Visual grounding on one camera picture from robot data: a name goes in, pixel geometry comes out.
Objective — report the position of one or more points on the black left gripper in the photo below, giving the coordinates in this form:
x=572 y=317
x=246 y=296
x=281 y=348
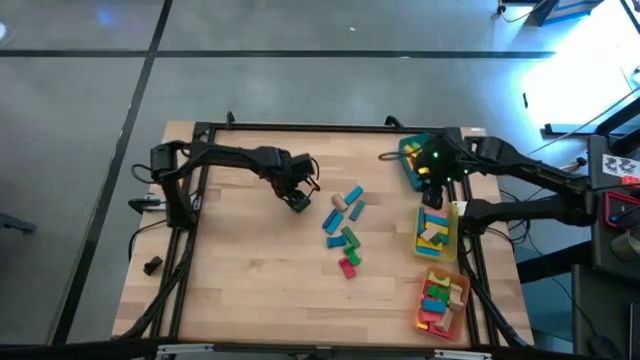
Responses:
x=297 y=172

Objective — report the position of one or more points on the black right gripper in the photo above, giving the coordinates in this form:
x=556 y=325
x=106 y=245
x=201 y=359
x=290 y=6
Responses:
x=440 y=162

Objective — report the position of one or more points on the pink wooden plank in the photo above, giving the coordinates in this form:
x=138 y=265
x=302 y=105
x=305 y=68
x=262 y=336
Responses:
x=437 y=213

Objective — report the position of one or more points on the yellow wooden plank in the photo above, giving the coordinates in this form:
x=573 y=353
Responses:
x=444 y=229
x=429 y=245

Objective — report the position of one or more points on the natural wooden plank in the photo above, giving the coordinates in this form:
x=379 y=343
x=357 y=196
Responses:
x=429 y=233
x=444 y=321

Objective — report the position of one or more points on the green wooden plank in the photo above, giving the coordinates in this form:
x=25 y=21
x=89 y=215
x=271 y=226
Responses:
x=350 y=236
x=440 y=239

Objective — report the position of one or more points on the red wooden arch block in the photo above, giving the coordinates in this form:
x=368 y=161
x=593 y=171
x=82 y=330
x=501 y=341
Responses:
x=430 y=316
x=347 y=268

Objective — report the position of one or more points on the light green wooden arch block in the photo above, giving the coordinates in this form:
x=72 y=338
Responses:
x=439 y=279

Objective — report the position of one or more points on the natural wooden arch block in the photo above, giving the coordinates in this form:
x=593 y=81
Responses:
x=456 y=296

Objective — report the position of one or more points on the blue wooden arch block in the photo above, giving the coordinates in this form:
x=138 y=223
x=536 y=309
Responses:
x=434 y=305

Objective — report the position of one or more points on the yellow wooden arch block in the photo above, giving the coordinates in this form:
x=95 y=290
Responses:
x=421 y=326

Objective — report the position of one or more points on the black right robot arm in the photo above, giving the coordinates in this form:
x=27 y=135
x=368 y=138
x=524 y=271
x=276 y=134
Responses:
x=525 y=172

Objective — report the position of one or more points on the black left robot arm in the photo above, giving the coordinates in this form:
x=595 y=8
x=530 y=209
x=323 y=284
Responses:
x=220 y=155

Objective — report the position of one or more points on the blue plastic bin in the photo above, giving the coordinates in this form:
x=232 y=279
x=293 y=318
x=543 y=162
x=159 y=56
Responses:
x=406 y=172

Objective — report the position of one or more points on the natural wooden cylinder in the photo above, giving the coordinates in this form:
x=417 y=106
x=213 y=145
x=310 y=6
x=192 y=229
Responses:
x=339 y=201

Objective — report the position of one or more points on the dark blue wooden plank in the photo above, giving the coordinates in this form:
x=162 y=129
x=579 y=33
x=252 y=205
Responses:
x=328 y=218

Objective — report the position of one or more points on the teal wooden plank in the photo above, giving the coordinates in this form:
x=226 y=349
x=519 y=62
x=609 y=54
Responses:
x=357 y=210

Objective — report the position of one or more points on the yellow translucent plastic bin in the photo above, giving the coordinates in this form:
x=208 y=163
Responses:
x=454 y=250

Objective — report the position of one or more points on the orange translucent plastic bin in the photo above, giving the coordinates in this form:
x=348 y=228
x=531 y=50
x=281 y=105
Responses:
x=465 y=285

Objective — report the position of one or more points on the black stand foot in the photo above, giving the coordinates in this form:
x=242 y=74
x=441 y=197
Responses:
x=575 y=129

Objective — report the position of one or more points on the small black device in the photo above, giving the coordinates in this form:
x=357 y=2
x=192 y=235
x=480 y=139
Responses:
x=153 y=265

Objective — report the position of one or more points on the white marker paper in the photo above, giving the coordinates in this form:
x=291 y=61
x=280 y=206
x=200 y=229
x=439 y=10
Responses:
x=620 y=166

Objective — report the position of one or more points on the red and black case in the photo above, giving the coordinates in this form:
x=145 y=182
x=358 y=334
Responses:
x=622 y=212

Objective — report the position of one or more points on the blue box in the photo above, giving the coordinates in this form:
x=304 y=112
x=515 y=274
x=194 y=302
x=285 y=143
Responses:
x=570 y=7

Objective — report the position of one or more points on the metal cup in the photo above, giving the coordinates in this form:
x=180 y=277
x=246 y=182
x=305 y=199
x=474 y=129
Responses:
x=627 y=246

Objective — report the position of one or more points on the dark lower desk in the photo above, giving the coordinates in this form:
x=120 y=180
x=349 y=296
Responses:
x=600 y=300

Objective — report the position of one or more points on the black computer mouse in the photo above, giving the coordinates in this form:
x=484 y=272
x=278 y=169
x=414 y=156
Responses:
x=602 y=348

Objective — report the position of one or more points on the dark floor object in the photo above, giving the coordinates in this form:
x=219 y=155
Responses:
x=17 y=223

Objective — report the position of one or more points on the silver aluminium bracket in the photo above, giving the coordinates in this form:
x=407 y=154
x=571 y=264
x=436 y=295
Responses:
x=185 y=348
x=462 y=355

